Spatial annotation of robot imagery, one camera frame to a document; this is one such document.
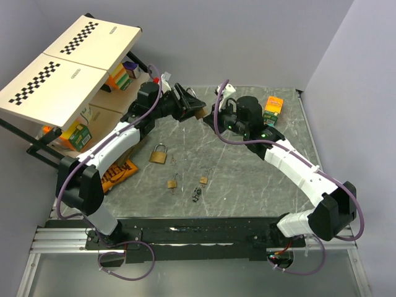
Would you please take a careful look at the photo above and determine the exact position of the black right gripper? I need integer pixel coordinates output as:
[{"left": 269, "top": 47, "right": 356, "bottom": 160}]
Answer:
[{"left": 203, "top": 99, "right": 248, "bottom": 137}]

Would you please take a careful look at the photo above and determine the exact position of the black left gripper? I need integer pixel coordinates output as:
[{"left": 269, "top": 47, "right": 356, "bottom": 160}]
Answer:
[{"left": 151, "top": 82, "right": 205, "bottom": 121}]

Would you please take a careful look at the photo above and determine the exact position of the large brass padlock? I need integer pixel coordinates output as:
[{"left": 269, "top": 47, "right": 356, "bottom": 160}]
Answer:
[
  {"left": 186, "top": 87, "right": 207, "bottom": 120},
  {"left": 149, "top": 143, "right": 167, "bottom": 165}
]

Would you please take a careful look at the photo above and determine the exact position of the small brass padlock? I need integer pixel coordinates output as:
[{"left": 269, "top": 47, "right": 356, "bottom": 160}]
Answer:
[
  {"left": 199, "top": 168, "right": 213, "bottom": 186},
  {"left": 167, "top": 173, "right": 181, "bottom": 190}
]

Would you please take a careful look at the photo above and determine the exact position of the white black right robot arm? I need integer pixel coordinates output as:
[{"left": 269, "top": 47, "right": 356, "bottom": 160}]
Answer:
[{"left": 204, "top": 95, "right": 364, "bottom": 247}]

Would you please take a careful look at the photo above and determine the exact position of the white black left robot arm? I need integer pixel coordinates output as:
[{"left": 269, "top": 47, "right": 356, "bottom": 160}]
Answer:
[{"left": 56, "top": 82, "right": 206, "bottom": 249}]

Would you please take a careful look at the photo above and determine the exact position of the black key bunch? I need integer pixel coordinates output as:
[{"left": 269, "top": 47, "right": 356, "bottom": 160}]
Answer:
[{"left": 192, "top": 186, "right": 202, "bottom": 203}]

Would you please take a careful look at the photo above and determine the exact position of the orange yellow box right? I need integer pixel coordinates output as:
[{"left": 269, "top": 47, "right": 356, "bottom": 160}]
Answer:
[{"left": 263, "top": 96, "right": 283, "bottom": 127}]

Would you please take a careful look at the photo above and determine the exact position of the purple white small box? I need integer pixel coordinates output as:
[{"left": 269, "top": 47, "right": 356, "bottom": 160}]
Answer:
[{"left": 123, "top": 61, "right": 141, "bottom": 79}]

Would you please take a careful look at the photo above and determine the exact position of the cardboard box on shelf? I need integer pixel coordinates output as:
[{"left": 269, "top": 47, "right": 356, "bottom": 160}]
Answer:
[{"left": 76, "top": 105, "right": 122, "bottom": 129}]

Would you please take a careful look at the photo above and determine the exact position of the orange snack bag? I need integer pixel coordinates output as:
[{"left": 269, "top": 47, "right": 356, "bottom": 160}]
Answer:
[{"left": 101, "top": 160, "right": 139, "bottom": 194}]

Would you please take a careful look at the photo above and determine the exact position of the checkerboard calibration board upper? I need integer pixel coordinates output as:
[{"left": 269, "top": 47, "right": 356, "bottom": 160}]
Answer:
[{"left": 44, "top": 15, "right": 142, "bottom": 73}]

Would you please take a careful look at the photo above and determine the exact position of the checkerboard calibration board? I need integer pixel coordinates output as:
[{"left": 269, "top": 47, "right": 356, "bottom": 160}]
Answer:
[
  {"left": 1, "top": 54, "right": 108, "bottom": 130},
  {"left": 44, "top": 15, "right": 142, "bottom": 73}
]

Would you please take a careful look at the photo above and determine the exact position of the green orange box on shelf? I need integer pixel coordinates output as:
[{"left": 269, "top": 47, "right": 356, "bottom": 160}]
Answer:
[{"left": 59, "top": 121, "right": 92, "bottom": 152}]

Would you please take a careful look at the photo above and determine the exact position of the checkerboard calibration board lower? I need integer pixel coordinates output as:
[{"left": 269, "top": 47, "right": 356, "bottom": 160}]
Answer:
[{"left": 1, "top": 54, "right": 108, "bottom": 130}]

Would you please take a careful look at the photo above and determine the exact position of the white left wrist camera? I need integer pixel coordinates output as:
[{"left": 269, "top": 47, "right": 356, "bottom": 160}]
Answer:
[{"left": 153, "top": 72, "right": 171, "bottom": 93}]

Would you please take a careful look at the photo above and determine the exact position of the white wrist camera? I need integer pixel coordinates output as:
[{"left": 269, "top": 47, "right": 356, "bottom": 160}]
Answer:
[
  {"left": 153, "top": 72, "right": 171, "bottom": 93},
  {"left": 218, "top": 84, "right": 236, "bottom": 112}
]

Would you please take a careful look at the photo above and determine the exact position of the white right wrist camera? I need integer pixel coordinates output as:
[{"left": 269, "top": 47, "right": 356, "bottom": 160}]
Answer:
[{"left": 218, "top": 84, "right": 236, "bottom": 112}]

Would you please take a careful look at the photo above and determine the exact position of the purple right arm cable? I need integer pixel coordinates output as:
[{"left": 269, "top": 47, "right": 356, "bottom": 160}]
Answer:
[{"left": 213, "top": 79, "right": 365, "bottom": 276}]

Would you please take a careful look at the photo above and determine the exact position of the black frame wooden shelf rack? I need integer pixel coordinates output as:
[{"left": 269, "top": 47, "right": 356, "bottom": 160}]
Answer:
[{"left": 1, "top": 15, "right": 149, "bottom": 167}]

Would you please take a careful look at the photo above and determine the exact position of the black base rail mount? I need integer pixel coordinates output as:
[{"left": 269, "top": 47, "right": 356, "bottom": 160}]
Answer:
[{"left": 85, "top": 217, "right": 306, "bottom": 264}]

